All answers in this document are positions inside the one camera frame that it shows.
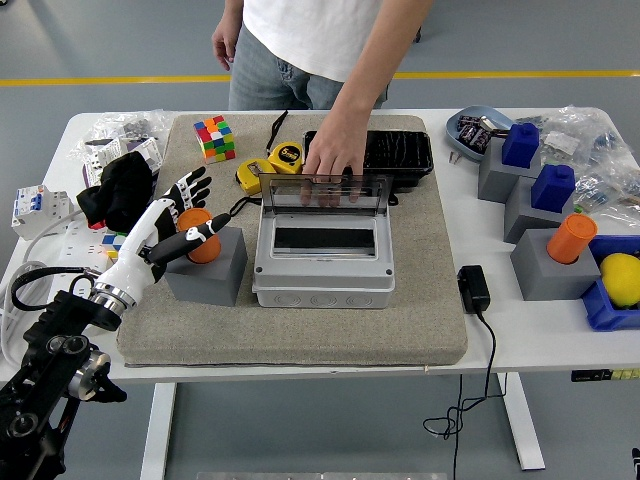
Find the person's left hand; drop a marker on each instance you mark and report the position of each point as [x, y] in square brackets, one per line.
[337, 150]

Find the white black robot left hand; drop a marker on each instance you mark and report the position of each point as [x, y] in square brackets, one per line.
[135, 255]

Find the person's right hand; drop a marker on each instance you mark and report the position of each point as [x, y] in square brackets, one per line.
[224, 45]

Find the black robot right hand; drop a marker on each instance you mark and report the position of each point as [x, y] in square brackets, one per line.
[636, 465]

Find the orange cylinder battery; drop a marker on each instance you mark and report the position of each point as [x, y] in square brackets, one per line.
[206, 252]
[570, 240]

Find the grey electrical box with lid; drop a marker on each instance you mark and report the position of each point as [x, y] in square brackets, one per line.
[320, 285]

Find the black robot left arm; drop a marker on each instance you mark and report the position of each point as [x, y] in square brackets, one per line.
[50, 325]

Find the person's left forearm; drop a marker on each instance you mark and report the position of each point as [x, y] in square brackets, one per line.
[380, 65]

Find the colourful puzzle cube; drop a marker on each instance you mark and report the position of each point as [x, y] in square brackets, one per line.
[112, 242]
[215, 140]

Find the yellow tape measure with print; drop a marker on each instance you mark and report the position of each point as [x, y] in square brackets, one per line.
[287, 156]

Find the white power strip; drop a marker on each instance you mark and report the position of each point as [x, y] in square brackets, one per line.
[80, 245]

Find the black plastic tray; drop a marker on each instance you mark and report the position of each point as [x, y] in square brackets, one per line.
[400, 150]

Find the black cloth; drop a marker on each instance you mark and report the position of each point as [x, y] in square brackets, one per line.
[120, 190]

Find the grey block with round hole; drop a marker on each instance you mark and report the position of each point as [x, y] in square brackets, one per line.
[210, 282]

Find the person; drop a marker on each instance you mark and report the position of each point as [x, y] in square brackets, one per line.
[310, 30]

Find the yellow tape measure with window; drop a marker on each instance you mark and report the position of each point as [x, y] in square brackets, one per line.
[250, 175]

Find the black table control panel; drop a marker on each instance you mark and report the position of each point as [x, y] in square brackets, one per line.
[590, 375]

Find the white circuit breaker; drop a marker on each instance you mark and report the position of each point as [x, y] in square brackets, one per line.
[40, 205]

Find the small metal pins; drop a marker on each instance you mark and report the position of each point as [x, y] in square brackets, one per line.
[454, 159]

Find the white table leg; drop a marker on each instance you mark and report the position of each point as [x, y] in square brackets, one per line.
[522, 425]
[157, 430]

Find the purple candy packet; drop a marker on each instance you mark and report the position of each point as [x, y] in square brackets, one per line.
[482, 140]
[467, 134]
[469, 120]

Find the clear bag of small parts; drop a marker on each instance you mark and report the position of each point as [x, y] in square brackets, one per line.
[110, 122]

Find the blue storage bin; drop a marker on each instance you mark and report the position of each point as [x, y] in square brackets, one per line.
[600, 315]

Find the silver brown wrapped item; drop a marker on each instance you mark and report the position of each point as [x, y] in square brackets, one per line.
[492, 125]

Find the grey block holder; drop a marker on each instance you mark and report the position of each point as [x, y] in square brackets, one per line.
[492, 180]
[520, 220]
[545, 280]

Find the blue-grey dish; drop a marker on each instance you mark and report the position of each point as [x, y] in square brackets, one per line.
[495, 117]

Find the blue block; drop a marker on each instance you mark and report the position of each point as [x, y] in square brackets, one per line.
[520, 145]
[552, 187]

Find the grey-brown mat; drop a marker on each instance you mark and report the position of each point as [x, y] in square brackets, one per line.
[300, 335]

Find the yellow lemon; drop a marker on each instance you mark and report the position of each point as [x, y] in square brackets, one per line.
[622, 277]

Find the black power adapter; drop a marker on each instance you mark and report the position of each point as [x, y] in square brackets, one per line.
[474, 287]

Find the clear bag of components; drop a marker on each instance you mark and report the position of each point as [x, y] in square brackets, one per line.
[610, 190]
[575, 135]

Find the white purple switch package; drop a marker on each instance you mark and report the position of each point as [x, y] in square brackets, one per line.
[107, 150]

